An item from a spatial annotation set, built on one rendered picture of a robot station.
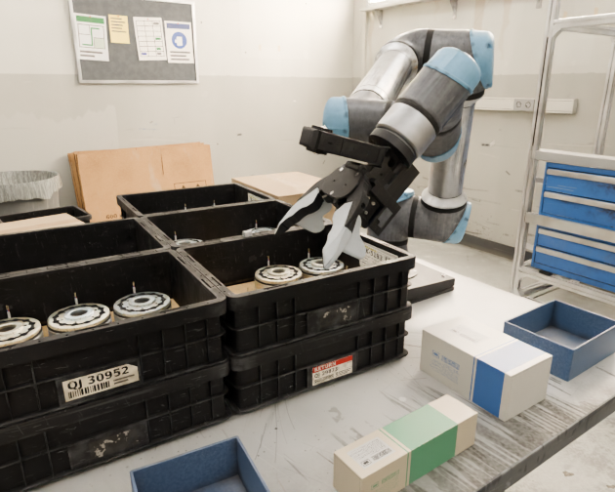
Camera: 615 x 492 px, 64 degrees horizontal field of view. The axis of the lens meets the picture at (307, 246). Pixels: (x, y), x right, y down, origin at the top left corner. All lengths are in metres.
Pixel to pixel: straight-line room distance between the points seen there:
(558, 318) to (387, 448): 0.67
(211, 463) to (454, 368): 0.47
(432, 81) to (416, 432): 0.50
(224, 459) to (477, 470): 0.38
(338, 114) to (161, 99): 3.43
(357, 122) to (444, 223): 0.57
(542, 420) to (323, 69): 4.27
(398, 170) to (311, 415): 0.46
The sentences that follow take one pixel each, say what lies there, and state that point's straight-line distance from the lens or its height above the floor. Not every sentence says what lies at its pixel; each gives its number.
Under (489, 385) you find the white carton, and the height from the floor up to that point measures 0.75.
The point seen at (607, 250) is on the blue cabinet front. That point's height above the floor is 0.52.
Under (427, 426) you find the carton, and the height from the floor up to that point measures 0.76.
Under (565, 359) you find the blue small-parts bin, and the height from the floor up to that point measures 0.74.
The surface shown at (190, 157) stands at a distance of 4.13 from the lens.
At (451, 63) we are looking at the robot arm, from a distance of 0.73.
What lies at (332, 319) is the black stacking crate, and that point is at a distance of 0.92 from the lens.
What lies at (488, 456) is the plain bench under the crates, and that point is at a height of 0.70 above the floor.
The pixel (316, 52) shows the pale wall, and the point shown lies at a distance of 4.89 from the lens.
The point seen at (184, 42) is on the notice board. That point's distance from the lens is 4.27.
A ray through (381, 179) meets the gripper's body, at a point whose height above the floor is 1.13.
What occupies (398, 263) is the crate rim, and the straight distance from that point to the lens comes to 0.96.
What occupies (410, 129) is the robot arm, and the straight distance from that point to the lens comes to 0.68.
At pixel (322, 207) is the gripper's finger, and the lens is 0.71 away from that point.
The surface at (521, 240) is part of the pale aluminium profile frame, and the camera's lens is 2.90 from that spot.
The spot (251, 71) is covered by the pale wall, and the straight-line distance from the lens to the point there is 4.52.
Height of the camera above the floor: 1.25
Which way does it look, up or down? 18 degrees down
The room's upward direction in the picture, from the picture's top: straight up
